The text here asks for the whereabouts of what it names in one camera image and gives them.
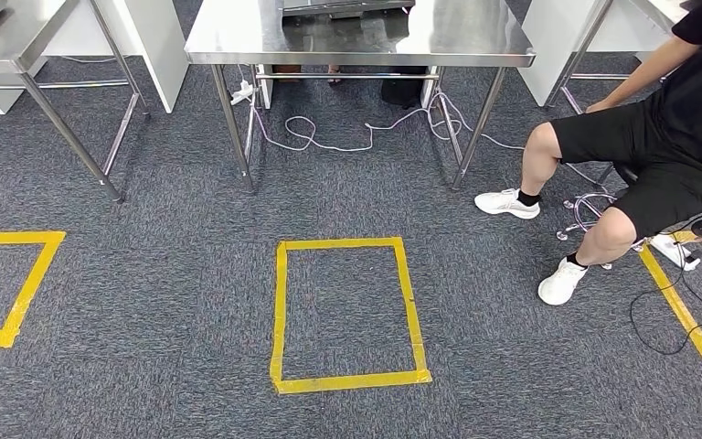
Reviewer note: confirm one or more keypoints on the person's right hand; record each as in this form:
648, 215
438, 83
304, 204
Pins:
599, 107

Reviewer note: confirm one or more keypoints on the stainless steel workbench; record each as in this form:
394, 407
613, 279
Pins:
578, 57
448, 36
0, 45

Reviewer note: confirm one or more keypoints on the white power strip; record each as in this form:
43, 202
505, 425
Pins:
242, 93
675, 251

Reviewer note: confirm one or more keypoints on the white partition panel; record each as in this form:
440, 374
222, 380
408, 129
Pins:
157, 54
545, 48

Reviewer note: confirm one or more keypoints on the yellow floor tape square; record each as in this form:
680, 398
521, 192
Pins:
279, 315
672, 297

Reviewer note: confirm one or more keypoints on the person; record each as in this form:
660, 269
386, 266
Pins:
690, 121
287, 72

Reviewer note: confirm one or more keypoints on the chrome leg stool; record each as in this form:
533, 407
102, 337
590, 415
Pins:
581, 209

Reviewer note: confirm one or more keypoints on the black floor object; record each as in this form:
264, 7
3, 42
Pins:
402, 91

